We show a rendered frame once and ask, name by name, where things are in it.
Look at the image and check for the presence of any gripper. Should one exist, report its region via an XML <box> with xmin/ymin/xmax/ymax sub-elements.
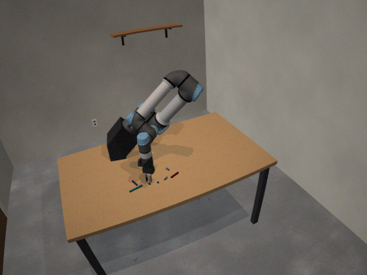
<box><xmin>138</xmin><ymin>151</ymin><xmax>155</xmax><ymax>183</ymax></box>

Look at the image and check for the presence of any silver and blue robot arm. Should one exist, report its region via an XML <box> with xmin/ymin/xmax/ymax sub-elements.
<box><xmin>122</xmin><ymin>70</ymin><xmax>204</xmax><ymax>154</ymax></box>

